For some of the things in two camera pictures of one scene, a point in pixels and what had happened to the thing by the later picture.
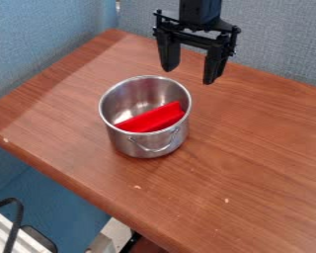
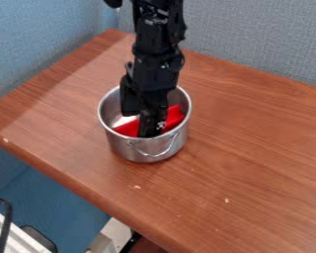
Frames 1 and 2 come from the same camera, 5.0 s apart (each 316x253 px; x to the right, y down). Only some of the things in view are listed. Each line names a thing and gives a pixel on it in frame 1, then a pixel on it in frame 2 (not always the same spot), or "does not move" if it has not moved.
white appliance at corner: [29, 241] does not move
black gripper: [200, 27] → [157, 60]
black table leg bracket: [131, 242] does not move
